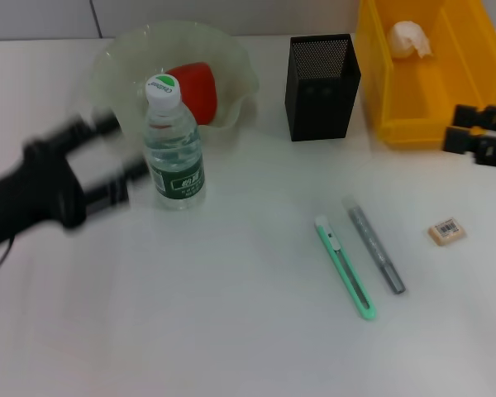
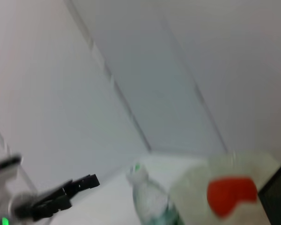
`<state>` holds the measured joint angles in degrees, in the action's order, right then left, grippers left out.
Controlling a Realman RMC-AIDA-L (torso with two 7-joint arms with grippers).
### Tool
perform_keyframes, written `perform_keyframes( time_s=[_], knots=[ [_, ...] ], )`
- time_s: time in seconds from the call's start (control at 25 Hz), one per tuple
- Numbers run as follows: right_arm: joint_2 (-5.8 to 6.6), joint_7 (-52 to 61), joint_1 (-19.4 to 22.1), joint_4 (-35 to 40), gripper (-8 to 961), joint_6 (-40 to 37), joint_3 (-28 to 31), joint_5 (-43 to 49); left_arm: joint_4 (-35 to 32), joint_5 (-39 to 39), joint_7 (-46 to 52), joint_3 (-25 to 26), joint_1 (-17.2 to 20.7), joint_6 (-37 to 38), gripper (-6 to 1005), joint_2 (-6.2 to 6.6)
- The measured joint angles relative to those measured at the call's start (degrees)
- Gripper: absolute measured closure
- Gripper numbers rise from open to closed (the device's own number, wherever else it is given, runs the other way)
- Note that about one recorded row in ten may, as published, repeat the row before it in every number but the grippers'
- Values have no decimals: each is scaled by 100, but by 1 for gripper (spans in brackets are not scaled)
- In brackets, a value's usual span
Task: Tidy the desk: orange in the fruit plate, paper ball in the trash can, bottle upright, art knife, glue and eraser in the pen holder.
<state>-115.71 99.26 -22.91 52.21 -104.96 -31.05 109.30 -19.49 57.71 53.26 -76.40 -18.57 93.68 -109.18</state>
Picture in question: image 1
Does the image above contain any pale green glass fruit plate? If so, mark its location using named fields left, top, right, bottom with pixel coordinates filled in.
left=91, top=22, right=260, bottom=142

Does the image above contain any red-orange toy orange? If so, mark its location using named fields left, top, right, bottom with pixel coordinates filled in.
left=165, top=61, right=219, bottom=126

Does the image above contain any beige eraser with barcode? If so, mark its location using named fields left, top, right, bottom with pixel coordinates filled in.
left=428, top=217, right=469, bottom=247

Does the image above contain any white paper ball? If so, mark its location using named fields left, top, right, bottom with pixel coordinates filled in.
left=387, top=20, right=434, bottom=60

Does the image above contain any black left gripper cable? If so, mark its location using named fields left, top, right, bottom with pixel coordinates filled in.
left=0, top=234, right=17, bottom=279

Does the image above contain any yellow plastic bin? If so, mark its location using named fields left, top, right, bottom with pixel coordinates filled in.
left=356, top=0, right=496, bottom=150

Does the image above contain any grey marker pen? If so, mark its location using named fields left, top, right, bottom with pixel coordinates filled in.
left=341, top=197, right=407, bottom=295

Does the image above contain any mint green utility knife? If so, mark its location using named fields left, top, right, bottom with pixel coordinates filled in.
left=314, top=213, right=377, bottom=322

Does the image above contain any black mesh pen holder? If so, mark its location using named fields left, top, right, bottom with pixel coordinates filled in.
left=284, top=33, right=363, bottom=143

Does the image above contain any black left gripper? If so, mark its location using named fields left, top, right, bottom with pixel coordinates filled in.
left=0, top=108, right=150, bottom=254

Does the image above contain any clear green-label water bottle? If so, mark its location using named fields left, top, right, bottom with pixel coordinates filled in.
left=143, top=74, right=207, bottom=211

